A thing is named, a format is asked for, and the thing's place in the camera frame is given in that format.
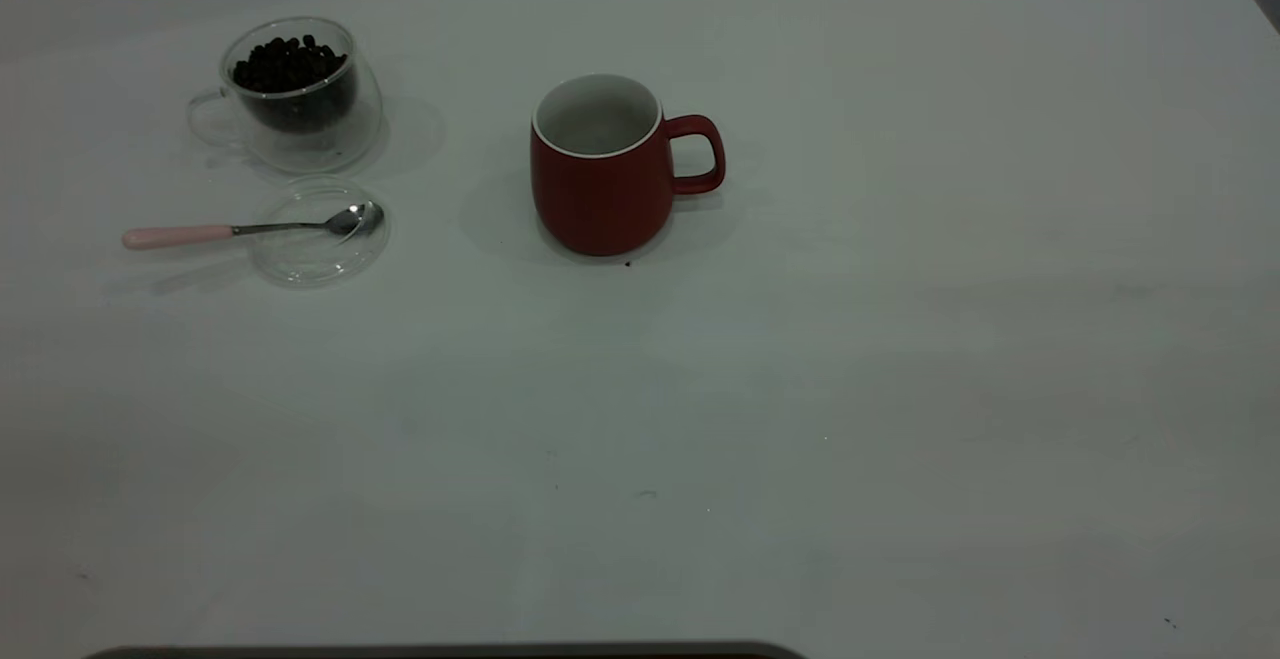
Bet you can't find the red ceramic mug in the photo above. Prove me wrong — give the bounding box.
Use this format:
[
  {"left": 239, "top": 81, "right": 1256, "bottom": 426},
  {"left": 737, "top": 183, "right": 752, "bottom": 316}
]
[{"left": 529, "top": 73, "right": 727, "bottom": 258}]

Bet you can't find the pile of coffee beans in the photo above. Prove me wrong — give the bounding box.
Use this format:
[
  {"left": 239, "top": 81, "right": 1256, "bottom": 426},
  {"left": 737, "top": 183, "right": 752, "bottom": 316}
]
[{"left": 232, "top": 34, "right": 359, "bottom": 135}]

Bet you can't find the clear double-wall glass cup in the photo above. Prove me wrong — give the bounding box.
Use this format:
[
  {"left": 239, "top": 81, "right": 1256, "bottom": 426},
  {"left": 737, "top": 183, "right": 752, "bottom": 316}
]
[{"left": 185, "top": 16, "right": 385, "bottom": 176}]

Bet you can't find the metal spoon with pink handle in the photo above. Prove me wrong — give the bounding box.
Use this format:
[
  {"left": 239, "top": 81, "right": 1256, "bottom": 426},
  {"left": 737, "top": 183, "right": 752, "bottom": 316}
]
[{"left": 122, "top": 201, "right": 377, "bottom": 251}]

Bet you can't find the clear round glass saucer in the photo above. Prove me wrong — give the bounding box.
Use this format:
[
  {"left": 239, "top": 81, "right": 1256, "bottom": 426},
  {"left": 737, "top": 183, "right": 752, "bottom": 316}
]
[{"left": 247, "top": 176, "right": 391, "bottom": 289}]

